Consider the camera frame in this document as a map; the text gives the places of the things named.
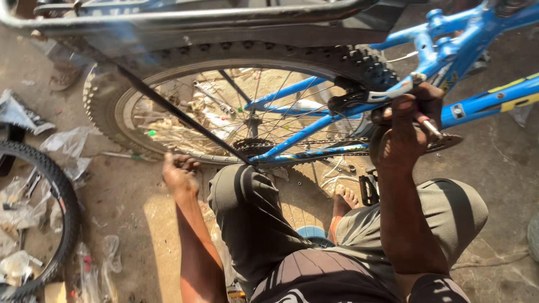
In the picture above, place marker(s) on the silver crumpled wrapper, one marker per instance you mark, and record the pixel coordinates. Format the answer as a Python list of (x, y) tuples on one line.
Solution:
[(21, 114)]

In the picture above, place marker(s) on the grey shorts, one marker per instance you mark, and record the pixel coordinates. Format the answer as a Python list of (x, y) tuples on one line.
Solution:
[(252, 219)]

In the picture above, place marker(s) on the black bicycle mudguard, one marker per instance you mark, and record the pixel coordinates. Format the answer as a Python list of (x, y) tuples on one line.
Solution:
[(252, 37)]

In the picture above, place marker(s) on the clear plastic bags with parts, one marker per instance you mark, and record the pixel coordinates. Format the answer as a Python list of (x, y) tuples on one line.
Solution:
[(99, 269)]

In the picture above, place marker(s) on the bicycle wheel with knobby tyre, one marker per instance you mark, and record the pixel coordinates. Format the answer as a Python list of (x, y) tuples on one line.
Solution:
[(294, 52)]

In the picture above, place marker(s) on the person's bare foot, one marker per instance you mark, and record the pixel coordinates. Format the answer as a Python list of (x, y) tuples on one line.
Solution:
[(342, 206)]

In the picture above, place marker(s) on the silver bicycle carrier rack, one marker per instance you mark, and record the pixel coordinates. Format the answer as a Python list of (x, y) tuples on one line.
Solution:
[(210, 19)]

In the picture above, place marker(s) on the short black carrier stay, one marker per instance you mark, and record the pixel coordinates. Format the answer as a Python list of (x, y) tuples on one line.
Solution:
[(235, 86)]

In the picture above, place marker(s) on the blue round stool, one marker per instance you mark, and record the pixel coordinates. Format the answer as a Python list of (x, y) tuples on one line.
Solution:
[(312, 233)]

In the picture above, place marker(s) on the person's left hand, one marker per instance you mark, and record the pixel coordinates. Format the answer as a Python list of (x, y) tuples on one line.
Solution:
[(179, 174)]

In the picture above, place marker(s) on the grey stone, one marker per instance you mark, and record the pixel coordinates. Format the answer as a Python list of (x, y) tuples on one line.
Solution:
[(534, 235)]

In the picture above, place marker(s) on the clear crumpled plastic bag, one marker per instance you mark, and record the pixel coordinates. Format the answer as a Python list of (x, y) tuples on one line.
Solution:
[(69, 143)]

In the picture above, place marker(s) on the heap of plastic parts packets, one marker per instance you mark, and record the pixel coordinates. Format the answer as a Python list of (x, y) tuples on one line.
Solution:
[(19, 214)]

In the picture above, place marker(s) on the person's left fingers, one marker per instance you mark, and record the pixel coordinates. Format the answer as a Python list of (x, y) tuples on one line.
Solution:
[(187, 161)]

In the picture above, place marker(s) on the bicycle sprocket cassette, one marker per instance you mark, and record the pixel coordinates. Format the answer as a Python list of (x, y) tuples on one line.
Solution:
[(252, 146)]

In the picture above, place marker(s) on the metal spanner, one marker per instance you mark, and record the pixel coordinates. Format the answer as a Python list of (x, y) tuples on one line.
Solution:
[(214, 99)]

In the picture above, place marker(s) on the person's right hand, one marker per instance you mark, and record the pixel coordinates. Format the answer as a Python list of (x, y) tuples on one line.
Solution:
[(400, 143)]

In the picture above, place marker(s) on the long black carrier stay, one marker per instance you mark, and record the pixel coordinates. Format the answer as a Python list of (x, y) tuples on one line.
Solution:
[(185, 115)]

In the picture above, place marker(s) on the blue bicycle frame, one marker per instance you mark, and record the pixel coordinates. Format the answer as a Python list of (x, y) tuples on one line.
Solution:
[(303, 130)]

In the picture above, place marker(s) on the black printed shirt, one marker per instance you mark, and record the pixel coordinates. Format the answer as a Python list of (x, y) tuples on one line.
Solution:
[(320, 277)]

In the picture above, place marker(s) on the brown worn sandal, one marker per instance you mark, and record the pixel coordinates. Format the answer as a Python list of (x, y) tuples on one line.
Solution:
[(65, 76)]

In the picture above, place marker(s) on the black bicycle pedal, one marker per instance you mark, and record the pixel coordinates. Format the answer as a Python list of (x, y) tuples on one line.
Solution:
[(368, 189)]

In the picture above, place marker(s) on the loose black bicycle tyre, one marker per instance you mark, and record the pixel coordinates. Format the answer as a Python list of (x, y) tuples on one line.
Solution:
[(67, 202)]

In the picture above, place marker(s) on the black brake pad holder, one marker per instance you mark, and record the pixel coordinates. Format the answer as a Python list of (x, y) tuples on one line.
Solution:
[(347, 100)]

